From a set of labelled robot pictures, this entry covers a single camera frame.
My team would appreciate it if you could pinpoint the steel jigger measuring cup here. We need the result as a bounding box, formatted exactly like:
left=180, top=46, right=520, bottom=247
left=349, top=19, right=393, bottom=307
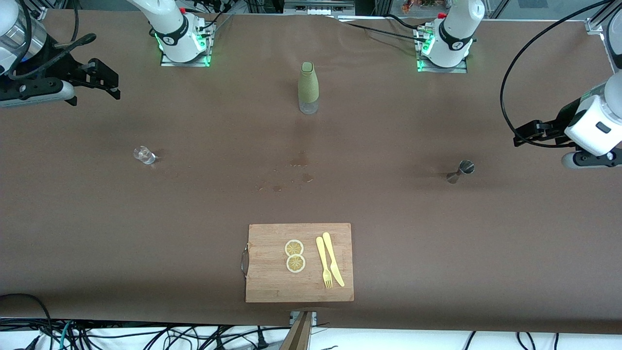
left=446, top=160, right=475, bottom=184

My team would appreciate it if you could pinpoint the small clear glass shaker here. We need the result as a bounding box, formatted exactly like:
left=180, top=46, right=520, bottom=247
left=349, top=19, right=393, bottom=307
left=133, top=146, right=156, bottom=165

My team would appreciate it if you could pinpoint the brown table cover sheet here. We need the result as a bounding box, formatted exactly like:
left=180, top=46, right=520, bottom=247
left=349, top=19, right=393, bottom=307
left=0, top=9, right=622, bottom=336

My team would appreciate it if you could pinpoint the orange patterned object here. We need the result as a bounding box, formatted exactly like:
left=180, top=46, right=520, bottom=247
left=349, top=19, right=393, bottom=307
left=401, top=0, right=450, bottom=14

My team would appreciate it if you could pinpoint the green sleeved glass bottle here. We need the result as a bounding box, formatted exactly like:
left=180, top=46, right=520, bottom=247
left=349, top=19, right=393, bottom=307
left=298, top=62, right=320, bottom=115

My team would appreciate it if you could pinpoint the grey device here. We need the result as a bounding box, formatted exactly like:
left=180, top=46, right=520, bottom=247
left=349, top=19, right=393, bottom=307
left=283, top=0, right=356, bottom=16

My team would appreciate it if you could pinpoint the yellow plastic knife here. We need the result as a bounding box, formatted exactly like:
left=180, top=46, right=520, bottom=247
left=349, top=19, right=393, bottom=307
left=322, top=232, right=346, bottom=287

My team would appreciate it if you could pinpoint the yellow plastic fork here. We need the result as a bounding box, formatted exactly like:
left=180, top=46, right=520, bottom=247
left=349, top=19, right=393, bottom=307
left=316, top=236, right=334, bottom=289

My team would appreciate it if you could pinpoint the wooden cutting board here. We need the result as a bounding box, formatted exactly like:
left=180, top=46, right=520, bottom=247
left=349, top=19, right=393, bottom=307
left=242, top=223, right=355, bottom=303

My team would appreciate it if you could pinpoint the wooden beam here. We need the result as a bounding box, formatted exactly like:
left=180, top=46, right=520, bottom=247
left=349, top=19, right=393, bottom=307
left=279, top=311, right=314, bottom=350

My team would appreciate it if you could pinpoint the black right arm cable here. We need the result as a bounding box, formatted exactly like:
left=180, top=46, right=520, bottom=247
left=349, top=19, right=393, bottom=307
left=10, top=0, right=98, bottom=81

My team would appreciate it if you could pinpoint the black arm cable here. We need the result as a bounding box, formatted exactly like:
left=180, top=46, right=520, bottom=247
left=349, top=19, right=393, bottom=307
left=500, top=0, right=622, bottom=148
left=10, top=0, right=98, bottom=81

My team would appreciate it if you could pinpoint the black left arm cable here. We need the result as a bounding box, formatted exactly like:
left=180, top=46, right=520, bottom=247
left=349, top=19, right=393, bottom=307
left=500, top=0, right=622, bottom=148

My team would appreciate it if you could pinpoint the aluminium frame profile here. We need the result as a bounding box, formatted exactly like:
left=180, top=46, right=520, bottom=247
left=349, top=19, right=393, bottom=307
left=29, top=0, right=50, bottom=21
left=586, top=0, right=622, bottom=35

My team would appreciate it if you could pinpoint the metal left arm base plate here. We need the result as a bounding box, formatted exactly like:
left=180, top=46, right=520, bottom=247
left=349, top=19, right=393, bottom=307
left=415, top=27, right=469, bottom=73

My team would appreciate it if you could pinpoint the thick black cable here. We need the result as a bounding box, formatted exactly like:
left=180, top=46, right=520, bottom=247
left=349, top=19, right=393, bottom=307
left=0, top=293, right=54, bottom=350

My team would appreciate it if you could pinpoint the teal cable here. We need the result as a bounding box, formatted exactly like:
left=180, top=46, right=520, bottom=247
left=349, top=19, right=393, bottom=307
left=57, top=320, right=73, bottom=350

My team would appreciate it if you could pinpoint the metal bracket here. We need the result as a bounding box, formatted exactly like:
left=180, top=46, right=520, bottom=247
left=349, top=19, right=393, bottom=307
left=290, top=311, right=318, bottom=327

